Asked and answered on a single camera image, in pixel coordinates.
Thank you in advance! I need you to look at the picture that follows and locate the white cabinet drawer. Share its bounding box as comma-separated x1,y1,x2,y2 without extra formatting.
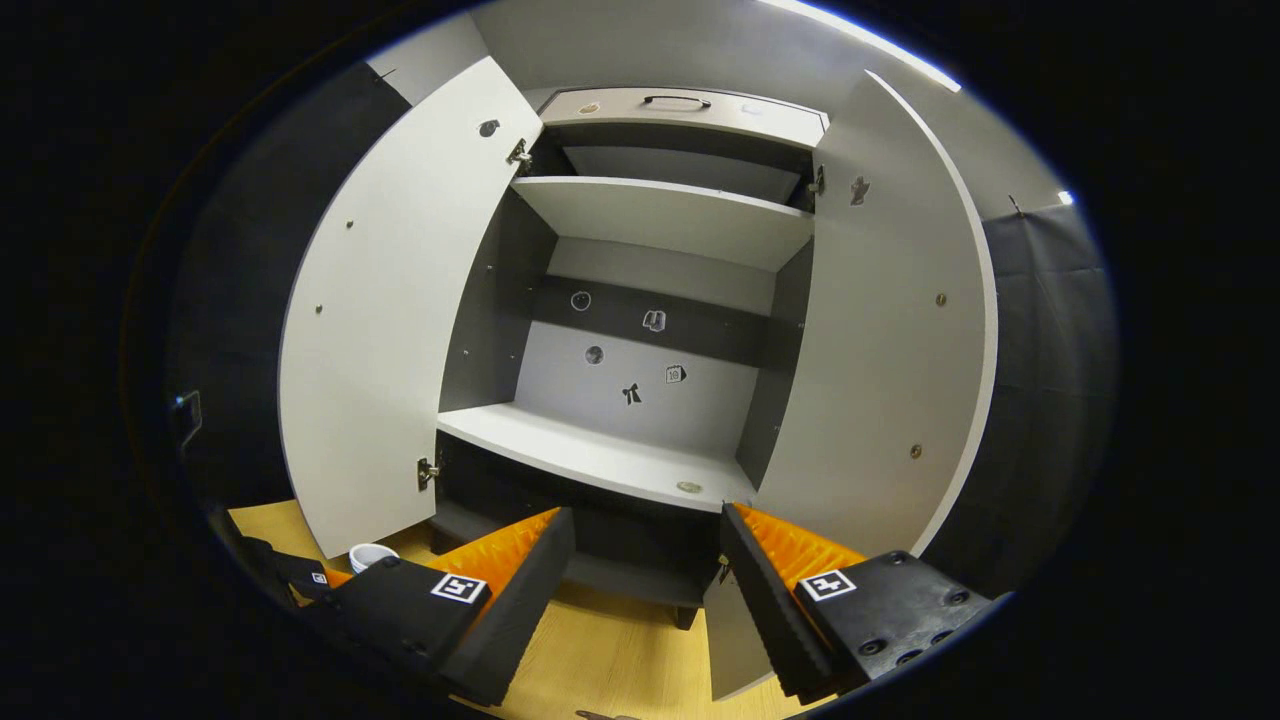
540,87,831,149

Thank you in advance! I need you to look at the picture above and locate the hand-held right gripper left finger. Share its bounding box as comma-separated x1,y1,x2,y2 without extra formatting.
318,506,578,707

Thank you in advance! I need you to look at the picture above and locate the black backdrop cloth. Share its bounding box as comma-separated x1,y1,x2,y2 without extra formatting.
915,203,1119,601
165,62,413,561

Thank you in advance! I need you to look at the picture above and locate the white cabinet shelf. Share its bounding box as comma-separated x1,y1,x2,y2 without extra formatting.
436,402,758,513
510,176,816,273

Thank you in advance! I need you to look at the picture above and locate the white cabinet door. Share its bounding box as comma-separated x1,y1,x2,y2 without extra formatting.
278,55,544,561
703,70,999,703

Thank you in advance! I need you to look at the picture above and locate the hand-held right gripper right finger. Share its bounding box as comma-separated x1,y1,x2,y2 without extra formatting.
718,502,1001,706

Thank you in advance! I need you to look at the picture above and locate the white cabinet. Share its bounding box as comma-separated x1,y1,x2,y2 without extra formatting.
432,85,831,633

